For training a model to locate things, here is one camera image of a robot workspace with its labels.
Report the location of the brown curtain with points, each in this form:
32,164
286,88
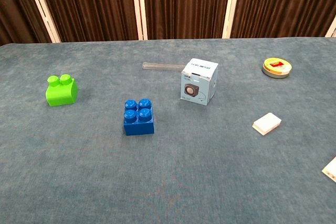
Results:
183,3

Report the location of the small white box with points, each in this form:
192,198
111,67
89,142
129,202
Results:
266,123

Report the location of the clear plastic ruler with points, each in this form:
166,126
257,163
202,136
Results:
160,66

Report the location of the light blue speaker box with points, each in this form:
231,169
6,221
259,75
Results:
197,87

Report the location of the white card box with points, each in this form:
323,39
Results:
330,169

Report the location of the white screen frame post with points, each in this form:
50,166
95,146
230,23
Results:
231,5
139,6
331,28
42,6

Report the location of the blue toy building block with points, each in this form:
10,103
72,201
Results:
138,123

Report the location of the green toy building block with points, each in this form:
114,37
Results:
61,95

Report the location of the round yellow tin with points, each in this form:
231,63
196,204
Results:
276,67

